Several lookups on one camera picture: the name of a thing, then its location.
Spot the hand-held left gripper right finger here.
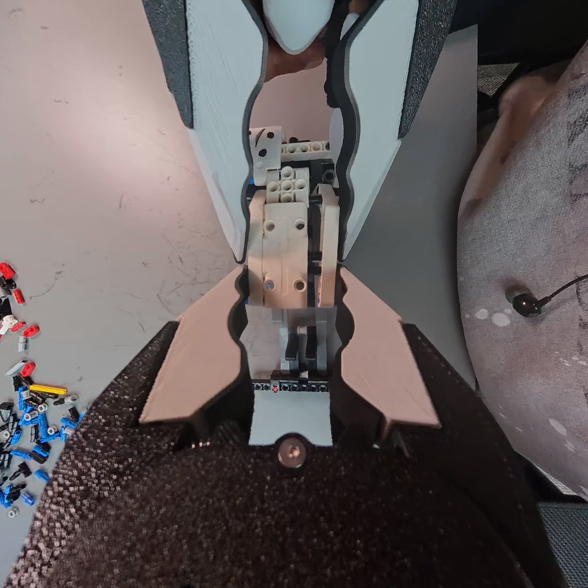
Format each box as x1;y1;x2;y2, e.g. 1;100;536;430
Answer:
330;269;443;446

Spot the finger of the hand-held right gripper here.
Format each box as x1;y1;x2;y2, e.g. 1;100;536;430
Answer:
186;0;270;266
328;0;420;263

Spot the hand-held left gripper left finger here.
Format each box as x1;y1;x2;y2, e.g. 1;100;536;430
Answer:
139;268;253;446

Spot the brick-built truck chassis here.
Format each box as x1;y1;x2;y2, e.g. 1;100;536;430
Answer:
246;125;343;396

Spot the grey desk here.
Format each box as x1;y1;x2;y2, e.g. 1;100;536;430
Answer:
0;0;479;588

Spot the person's right hand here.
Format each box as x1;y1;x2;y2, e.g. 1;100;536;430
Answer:
268;40;330;82

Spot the grey bleached hoodie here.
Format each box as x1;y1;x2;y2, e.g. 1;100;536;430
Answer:
457;55;588;499

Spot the black clip-on microphone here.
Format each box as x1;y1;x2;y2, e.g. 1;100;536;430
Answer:
505;287;543;318

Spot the pile of blue black brick pins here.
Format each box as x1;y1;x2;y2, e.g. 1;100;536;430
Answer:
0;360;88;517

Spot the black microphone cable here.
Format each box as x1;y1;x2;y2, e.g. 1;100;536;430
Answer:
537;275;588;306

